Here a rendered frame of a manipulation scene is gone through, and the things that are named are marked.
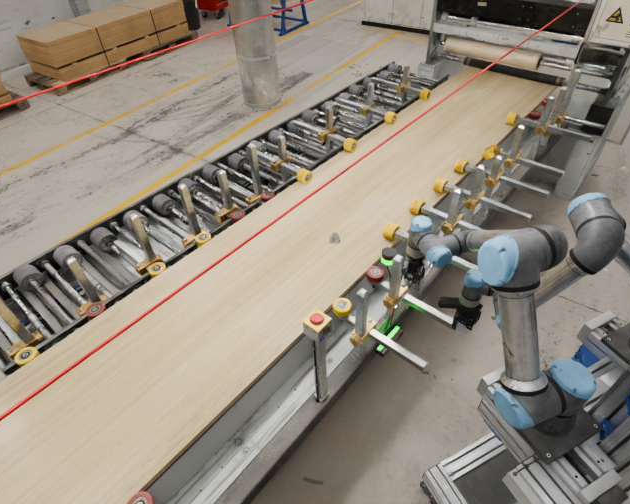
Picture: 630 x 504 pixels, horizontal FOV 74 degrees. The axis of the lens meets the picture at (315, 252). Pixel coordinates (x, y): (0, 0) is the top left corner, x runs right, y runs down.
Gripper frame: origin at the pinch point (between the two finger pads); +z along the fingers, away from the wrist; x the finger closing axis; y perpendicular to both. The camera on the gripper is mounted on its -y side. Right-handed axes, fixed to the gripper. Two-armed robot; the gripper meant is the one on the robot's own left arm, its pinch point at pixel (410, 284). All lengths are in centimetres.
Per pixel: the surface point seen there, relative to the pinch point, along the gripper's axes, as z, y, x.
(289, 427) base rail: 33, 59, -32
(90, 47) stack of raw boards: 53, -357, -516
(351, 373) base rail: 32.5, 28.3, -15.7
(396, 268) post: -4.4, -3.0, -6.9
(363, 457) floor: 103, 33, -5
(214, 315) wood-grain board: 13, 33, -76
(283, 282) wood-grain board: 12, 6, -56
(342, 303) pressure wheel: 11.0, 9.7, -26.0
